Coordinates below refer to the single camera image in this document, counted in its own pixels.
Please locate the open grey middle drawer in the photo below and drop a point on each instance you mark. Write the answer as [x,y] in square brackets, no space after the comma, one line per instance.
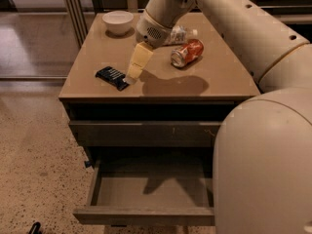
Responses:
[163,190]

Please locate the orange soda can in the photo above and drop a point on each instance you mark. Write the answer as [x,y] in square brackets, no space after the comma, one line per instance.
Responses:
[187,53]

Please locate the grey upper drawer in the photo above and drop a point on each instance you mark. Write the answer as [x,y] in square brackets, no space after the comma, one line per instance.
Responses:
[145,134]

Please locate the tan drawer cabinet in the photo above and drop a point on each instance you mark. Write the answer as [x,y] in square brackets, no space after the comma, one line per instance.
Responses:
[205,90]

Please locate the white ceramic bowl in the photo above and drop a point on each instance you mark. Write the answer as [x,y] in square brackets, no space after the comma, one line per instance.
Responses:
[118,22]

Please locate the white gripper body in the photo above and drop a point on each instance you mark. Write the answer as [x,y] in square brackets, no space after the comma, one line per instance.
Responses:
[152,33]

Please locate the metal railing frame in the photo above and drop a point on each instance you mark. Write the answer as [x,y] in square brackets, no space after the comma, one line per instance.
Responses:
[295,13]

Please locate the dark blue rxbar wrapper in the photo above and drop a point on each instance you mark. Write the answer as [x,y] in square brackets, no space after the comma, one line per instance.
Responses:
[113,77]

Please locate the black object on floor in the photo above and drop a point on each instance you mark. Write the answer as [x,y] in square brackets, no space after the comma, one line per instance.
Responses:
[35,228]

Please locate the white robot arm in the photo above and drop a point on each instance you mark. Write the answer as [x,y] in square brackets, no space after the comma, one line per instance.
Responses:
[262,168]

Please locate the blue cabinet side knob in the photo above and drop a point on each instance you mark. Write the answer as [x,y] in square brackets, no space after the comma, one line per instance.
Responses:
[87,164]

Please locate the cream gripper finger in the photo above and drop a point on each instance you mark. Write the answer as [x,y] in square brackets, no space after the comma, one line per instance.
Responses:
[140,58]

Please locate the white labelled plastic bottle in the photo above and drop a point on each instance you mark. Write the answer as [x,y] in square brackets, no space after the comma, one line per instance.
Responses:
[180,35]

